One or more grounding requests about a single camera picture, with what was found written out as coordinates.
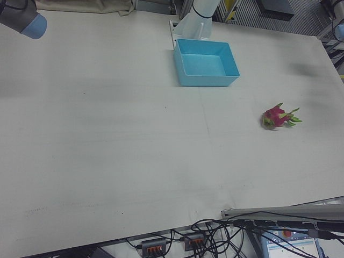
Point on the pink green dragon fruit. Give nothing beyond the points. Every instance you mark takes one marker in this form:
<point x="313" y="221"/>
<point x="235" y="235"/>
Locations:
<point x="274" y="117"/>

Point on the white robot arm with base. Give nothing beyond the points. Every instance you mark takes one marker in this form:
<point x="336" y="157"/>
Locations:
<point x="196" y="27"/>

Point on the light blue plastic box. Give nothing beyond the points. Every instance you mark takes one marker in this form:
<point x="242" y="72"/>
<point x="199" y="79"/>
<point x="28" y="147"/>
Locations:
<point x="204" y="80"/>

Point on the gray orange usb hub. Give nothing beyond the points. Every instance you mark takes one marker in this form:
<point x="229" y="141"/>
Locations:
<point x="194" y="239"/>
<point x="153" y="244"/>

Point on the beige cloth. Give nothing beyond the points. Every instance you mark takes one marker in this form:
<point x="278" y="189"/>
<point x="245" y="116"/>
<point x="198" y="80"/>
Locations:
<point x="80" y="6"/>

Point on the red emergency stop button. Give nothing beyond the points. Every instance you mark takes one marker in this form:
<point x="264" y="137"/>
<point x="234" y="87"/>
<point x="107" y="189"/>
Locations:
<point x="287" y="233"/>

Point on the gray metal box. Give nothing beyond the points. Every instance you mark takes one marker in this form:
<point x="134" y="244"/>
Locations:
<point x="276" y="8"/>

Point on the teach pendant with screen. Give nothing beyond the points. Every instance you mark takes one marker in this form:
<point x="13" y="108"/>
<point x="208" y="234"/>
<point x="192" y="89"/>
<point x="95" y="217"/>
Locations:
<point x="290" y="247"/>

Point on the aluminium profile rail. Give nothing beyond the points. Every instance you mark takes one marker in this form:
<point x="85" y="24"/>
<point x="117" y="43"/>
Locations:
<point x="268" y="211"/>

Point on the yellow black bracket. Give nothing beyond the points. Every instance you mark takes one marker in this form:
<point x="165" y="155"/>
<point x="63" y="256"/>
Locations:
<point x="230" y="10"/>

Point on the aluminium frame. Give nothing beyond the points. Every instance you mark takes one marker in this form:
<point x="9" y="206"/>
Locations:
<point x="326" y="31"/>

